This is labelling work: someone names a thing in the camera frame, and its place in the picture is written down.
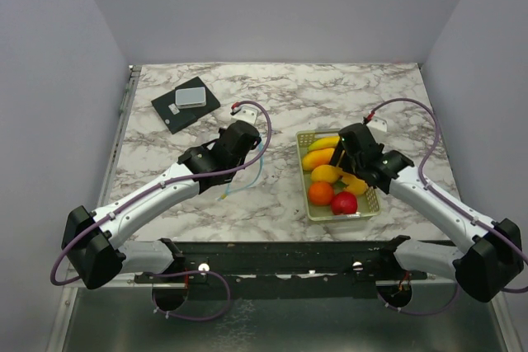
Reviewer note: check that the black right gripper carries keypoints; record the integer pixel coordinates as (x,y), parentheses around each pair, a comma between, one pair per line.
(338,154)

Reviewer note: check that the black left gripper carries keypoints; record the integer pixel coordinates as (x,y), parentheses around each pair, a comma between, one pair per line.
(222,132)

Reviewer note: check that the yellow toy lemon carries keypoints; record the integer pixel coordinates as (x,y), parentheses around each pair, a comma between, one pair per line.
(325,173)

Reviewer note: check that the clear zip top bag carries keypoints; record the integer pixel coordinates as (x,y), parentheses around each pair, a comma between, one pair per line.
(243,180)

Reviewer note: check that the orange toy orange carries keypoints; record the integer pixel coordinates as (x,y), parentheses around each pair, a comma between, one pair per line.
(320,193)

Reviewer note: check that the red toy apple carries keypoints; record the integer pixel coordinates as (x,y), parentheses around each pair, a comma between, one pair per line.
(344,203)

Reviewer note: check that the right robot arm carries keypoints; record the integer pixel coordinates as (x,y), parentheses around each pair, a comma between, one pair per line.
(484,255)

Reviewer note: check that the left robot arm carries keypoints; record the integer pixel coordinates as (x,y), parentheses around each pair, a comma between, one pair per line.
(95,242)

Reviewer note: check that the yellow toy banana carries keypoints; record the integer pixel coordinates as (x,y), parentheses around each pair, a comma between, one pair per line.
(323,143)

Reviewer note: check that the orange yellow toy mango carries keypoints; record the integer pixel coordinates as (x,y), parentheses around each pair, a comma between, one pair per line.
(316,158)

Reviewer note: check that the small white device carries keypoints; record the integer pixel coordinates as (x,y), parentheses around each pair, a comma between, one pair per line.
(192,97)

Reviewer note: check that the pale green plastic basket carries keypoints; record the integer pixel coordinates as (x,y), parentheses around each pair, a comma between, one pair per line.
(368,205)

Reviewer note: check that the black flat box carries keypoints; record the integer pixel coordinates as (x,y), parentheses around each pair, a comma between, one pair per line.
(176,119)

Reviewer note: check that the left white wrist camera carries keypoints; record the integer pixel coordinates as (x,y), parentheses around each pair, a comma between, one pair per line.
(244,112)

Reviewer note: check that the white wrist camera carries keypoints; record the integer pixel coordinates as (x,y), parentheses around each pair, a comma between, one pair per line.
(375,123)
(244,112)

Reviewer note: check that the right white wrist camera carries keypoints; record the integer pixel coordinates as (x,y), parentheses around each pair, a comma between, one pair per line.
(375,123)

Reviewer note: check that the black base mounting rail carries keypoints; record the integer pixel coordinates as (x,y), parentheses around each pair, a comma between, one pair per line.
(281,270)

